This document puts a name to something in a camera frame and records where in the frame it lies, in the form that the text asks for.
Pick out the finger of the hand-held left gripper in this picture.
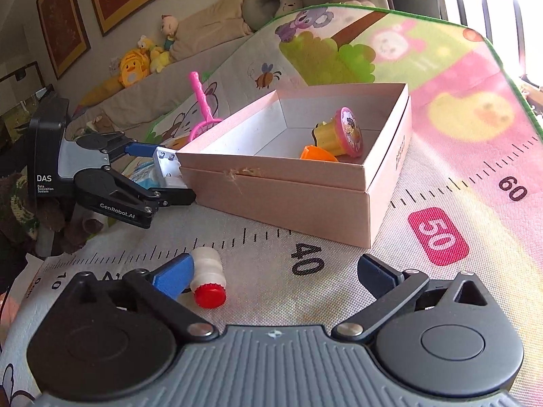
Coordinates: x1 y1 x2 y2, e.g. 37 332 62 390
108 135 180 164
97 173 197 230

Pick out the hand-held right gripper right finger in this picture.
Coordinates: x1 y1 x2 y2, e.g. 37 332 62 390
332 254 495 343

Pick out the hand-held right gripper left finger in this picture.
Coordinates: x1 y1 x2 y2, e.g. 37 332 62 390
55 252 217 343

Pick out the blue white tissue packet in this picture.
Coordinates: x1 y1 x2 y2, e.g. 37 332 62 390
127 148 188 191

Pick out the small white bottle red cap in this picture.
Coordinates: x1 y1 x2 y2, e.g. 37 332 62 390
189 248 227 309

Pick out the pink toy basket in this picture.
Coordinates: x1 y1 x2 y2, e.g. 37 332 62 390
188 71 223 142

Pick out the pink cardboard box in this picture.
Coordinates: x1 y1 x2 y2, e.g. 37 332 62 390
175 82 413 249

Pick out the beige covered sofa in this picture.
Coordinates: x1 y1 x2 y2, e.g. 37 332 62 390
68 30 255 145

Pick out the black glass cabinet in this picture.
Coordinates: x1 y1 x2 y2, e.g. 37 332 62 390
0 61 56 145

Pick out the person's camouflage clothing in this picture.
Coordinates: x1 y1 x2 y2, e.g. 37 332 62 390
0 170 102 255

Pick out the yellow long pillow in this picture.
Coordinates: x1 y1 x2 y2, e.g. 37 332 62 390
78 78 126 106

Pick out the orange duck plush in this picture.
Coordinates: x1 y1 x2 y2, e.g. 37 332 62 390
119 49 152 90

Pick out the doll with green clothes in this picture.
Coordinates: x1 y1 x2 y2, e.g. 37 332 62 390
160 14 179 52

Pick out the orange plastic toy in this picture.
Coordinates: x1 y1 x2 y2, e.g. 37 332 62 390
300 145 340 163

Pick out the beige cushion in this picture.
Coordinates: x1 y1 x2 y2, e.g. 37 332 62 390
170 0 255 62

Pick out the yellow jelly cup pink lid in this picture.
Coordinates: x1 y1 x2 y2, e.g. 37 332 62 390
312 107 364 157

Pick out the cartoon play mat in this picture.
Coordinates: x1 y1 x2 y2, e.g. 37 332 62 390
0 4 543 407

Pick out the grey neck pillow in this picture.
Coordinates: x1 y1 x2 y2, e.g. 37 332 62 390
242 0 283 32

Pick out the white bear plush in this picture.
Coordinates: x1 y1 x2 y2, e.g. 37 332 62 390
274 0 303 18

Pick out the window frame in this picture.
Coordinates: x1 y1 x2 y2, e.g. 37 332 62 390
433 0 543 90

